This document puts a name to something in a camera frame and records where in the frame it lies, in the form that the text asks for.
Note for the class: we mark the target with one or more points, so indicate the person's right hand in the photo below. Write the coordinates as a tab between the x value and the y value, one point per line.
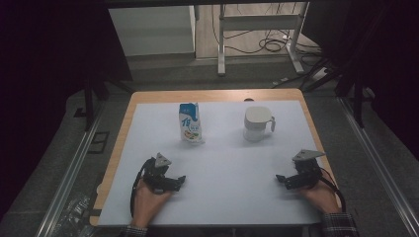
321	196

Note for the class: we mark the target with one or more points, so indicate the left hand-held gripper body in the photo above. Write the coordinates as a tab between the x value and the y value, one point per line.
154	174

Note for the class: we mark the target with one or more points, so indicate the white cup with hinged lid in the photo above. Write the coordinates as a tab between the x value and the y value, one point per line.
255	123

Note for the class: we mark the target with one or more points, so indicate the white power strip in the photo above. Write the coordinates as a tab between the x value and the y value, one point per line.
319	74

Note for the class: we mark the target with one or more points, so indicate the black floor frame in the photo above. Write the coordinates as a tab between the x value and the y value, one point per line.
93	146

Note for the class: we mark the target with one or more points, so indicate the person's left hand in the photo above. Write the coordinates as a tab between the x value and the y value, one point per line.
148	205

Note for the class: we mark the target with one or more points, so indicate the blue and white milk carton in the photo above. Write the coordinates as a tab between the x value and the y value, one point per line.
190	123

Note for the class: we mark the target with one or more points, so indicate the white cabinet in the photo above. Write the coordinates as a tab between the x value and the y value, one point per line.
154	31

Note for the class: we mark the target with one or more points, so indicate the white metal desk frame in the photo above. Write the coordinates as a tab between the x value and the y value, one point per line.
258	22

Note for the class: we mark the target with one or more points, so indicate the clear plastic bag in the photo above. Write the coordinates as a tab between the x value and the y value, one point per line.
74	215

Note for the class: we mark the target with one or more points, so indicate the wooden table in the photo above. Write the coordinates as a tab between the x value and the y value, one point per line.
158	96

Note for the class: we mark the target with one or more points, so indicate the silver metal rail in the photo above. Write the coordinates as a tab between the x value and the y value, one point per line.
375	164
70	177

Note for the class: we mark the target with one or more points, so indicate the black metal stand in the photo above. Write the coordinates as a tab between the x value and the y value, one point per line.
89	105
358	105

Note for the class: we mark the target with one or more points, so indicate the white table mat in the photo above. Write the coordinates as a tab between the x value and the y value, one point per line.
224	184

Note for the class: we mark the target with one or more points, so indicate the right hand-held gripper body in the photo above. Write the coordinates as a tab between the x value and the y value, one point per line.
308	173

